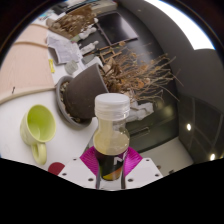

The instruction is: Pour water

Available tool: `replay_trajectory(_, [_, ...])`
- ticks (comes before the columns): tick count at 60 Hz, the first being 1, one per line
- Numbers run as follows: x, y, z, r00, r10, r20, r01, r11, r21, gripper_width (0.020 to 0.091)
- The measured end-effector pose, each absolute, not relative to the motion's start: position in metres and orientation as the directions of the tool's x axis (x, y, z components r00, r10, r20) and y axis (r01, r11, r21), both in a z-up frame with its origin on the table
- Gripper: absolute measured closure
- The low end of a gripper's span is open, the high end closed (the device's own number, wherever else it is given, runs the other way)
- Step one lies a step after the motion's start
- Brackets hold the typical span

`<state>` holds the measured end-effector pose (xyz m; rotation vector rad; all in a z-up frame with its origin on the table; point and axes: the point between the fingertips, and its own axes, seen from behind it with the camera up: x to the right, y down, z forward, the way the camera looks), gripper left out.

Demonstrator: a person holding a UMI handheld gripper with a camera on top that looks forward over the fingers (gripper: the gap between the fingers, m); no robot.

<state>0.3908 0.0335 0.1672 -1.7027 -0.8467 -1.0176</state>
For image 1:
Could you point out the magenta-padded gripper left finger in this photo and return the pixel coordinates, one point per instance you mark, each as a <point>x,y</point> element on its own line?
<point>76,170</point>

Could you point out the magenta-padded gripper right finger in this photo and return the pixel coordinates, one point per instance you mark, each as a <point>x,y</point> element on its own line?
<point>145,170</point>

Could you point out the clear drink bottle white cap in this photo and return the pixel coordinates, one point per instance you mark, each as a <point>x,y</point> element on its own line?
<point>111,140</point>

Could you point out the flat round red coaster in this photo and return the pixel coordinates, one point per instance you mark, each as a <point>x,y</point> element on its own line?
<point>56,168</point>

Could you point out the yellow-green mug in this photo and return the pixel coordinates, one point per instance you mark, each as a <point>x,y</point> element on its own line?
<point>36,125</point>

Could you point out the round ceiling lamp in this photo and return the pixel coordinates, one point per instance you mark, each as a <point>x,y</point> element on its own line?
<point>189,126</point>
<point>212,156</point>

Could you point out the dried plant in brown pot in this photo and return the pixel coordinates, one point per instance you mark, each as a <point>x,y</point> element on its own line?
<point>83,96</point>

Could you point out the grey plant saucer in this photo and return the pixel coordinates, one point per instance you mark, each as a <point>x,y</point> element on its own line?
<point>59,96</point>

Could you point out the small white cup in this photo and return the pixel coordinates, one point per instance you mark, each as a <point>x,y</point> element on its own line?
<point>71,67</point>

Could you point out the small yellow tag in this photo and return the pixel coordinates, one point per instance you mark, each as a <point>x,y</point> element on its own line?
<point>51,66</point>

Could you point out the light wooden board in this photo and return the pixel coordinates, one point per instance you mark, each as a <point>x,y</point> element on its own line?
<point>26,66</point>

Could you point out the open printed booklet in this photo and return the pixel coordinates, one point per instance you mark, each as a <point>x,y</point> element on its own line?
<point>63,50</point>

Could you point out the small white figurine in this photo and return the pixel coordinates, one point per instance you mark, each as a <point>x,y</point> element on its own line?
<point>87,33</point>
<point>88,48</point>

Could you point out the wooden easel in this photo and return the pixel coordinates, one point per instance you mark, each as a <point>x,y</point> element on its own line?
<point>110,51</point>

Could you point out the brown relief sculpture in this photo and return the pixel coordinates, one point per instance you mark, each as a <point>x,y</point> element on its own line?
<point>73,23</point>

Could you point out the long ceiling light strip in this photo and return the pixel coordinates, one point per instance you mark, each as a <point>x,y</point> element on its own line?
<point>186,26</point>

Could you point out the black wall screen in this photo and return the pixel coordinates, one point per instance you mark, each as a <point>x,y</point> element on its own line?
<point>116,28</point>

